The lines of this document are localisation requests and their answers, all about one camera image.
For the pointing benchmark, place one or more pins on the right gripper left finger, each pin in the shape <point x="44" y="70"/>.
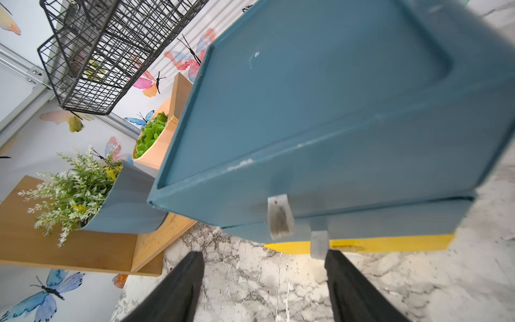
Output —
<point x="176" y="297"/>

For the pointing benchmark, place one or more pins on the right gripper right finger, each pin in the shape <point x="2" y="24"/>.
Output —
<point x="353" y="296"/>

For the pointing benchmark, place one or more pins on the teal top drawer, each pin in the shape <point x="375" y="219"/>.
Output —
<point x="330" y="176"/>

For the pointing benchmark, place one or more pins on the teal drawer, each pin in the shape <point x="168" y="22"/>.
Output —
<point x="438" y="217"/>
<point x="330" y="176"/>

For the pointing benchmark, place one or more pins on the yellow bottom drawer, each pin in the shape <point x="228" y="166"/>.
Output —
<point x="372" y="245"/>

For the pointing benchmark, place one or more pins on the teal drawer cabinet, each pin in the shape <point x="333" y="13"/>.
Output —
<point x="291" y="72"/>

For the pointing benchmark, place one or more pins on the blue pot white-flowered plant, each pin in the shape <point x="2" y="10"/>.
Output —
<point x="96" y="194"/>

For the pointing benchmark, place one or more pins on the peach pot green plant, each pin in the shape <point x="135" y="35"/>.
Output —
<point x="155" y="154"/>

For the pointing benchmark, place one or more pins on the wooden shelf stand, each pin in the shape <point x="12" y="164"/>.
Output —
<point x="36" y="149"/>

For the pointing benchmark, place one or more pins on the black wire wall basket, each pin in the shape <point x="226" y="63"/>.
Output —
<point x="99" y="49"/>

